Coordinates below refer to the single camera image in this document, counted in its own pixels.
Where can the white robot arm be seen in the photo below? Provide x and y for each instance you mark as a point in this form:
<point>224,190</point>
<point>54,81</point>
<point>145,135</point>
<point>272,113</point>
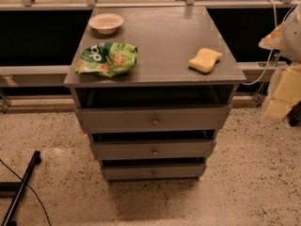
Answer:
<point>290,46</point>

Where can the green chip bag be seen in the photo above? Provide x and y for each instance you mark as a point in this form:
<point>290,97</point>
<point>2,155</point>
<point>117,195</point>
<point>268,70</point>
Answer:
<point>107,59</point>

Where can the grey top drawer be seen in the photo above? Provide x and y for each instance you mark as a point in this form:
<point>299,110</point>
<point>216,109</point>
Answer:
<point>151,119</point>

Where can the metal railing frame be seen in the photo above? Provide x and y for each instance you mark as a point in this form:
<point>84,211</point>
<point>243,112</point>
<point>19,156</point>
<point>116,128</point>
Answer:
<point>205,91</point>

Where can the grey drawer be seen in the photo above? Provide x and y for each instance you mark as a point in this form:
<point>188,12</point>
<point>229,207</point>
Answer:
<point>146,173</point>
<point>151,119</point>
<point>150,149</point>

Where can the black stand leg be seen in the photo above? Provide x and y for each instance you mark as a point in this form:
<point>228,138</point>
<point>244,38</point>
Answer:
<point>18,188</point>

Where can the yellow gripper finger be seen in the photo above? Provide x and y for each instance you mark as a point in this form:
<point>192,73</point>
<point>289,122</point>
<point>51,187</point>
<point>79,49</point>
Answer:
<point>273,40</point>
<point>286,93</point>

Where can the grey drawer cabinet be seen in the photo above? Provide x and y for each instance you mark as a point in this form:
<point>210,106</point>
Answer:
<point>165,45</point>

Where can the yellow sponge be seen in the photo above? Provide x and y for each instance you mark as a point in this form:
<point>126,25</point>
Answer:
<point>204,60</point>

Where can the grey middle drawer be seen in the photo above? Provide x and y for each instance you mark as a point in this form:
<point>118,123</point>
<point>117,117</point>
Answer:
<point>150,149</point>

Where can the white bowl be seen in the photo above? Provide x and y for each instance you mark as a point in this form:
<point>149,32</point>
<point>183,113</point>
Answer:
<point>106,23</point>

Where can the grey bottom drawer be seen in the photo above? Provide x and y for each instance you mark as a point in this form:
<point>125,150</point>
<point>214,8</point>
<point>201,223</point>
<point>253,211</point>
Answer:
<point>146,173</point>

